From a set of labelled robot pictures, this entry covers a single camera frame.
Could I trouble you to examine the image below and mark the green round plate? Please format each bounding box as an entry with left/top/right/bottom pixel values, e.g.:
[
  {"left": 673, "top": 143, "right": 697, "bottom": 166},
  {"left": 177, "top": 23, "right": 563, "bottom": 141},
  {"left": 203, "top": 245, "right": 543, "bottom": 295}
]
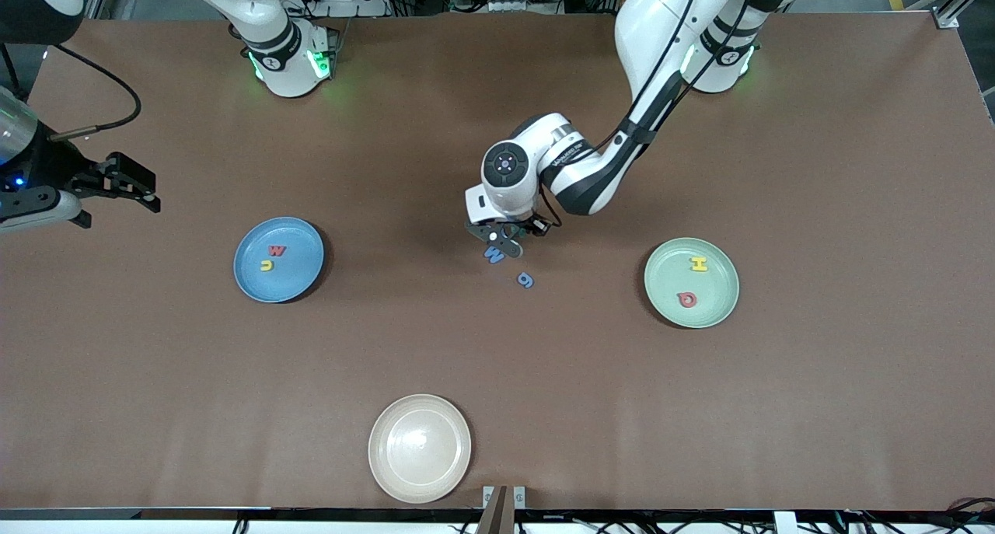
[{"left": 644, "top": 238, "right": 740, "bottom": 330}]

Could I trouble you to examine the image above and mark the blue round plate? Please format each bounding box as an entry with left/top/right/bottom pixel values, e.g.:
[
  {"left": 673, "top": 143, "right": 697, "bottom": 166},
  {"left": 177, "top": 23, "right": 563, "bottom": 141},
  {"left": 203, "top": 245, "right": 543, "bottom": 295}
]
[{"left": 233, "top": 217, "right": 325, "bottom": 304}]

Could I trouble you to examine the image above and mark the beige round plate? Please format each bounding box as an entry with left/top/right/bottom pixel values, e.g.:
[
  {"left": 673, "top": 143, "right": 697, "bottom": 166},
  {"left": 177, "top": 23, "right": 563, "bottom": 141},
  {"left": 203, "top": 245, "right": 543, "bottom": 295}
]
[{"left": 368, "top": 394, "right": 473, "bottom": 504}]

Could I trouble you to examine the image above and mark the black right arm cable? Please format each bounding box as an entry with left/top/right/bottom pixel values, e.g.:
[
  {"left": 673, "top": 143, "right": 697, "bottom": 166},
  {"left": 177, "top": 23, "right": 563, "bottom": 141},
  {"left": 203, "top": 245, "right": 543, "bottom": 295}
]
[{"left": 47, "top": 43, "right": 142, "bottom": 142}]

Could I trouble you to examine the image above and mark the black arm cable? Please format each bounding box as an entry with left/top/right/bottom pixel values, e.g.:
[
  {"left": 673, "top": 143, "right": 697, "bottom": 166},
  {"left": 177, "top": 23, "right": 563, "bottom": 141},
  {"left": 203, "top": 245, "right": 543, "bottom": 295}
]
[
  {"left": 47, "top": 43, "right": 142, "bottom": 142},
  {"left": 540, "top": 0, "right": 770, "bottom": 228}
]

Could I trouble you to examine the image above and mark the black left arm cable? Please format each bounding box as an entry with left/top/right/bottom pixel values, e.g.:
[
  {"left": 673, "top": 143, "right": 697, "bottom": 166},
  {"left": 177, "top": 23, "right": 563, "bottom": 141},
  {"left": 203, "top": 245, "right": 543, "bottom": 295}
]
[{"left": 540, "top": 0, "right": 770, "bottom": 228}]

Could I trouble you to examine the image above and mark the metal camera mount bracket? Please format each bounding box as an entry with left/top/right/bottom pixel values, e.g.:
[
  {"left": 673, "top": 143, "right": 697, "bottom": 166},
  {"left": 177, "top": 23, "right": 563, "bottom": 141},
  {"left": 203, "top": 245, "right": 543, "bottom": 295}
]
[{"left": 476, "top": 485, "right": 526, "bottom": 534}]

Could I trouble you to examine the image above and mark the white table frame rail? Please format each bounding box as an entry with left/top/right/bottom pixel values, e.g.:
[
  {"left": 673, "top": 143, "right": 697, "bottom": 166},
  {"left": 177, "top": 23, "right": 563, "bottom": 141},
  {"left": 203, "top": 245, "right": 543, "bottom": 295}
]
[{"left": 0, "top": 509, "right": 995, "bottom": 534}]

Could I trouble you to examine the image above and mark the aluminium frame corner post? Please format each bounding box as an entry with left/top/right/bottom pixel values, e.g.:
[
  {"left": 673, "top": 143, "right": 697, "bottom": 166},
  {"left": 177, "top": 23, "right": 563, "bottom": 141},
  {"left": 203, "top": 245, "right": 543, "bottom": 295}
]
[{"left": 933, "top": 0, "right": 995, "bottom": 30}]

